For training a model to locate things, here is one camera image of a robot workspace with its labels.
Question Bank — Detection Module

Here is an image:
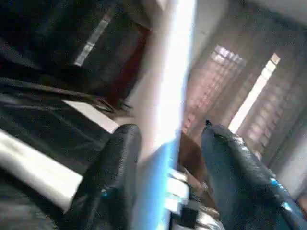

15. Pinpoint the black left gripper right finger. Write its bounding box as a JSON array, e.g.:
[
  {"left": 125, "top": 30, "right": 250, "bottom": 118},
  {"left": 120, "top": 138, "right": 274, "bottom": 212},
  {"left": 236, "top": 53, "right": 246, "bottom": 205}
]
[{"left": 200, "top": 120, "right": 307, "bottom": 230}]

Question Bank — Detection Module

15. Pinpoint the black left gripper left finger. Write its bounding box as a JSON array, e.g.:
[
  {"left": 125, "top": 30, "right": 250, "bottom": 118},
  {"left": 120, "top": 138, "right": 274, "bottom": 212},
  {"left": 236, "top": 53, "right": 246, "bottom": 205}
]
[{"left": 60, "top": 123, "right": 142, "bottom": 230}]

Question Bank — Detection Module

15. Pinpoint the window with slatted blinds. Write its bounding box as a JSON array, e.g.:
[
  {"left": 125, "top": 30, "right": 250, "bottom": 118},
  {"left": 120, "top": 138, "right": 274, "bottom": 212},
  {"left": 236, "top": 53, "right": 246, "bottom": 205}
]
[{"left": 181, "top": 43, "right": 307, "bottom": 161}]

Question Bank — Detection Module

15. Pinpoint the dark red panel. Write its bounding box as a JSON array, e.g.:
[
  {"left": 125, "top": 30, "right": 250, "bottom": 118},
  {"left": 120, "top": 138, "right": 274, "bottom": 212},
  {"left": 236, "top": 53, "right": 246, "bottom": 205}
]
[{"left": 106, "top": 24, "right": 150, "bottom": 108}]

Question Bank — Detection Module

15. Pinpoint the large black screen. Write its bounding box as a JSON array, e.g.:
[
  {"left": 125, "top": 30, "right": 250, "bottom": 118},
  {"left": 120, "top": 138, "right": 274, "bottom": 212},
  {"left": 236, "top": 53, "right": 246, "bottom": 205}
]
[{"left": 0, "top": 0, "right": 144, "bottom": 99}]

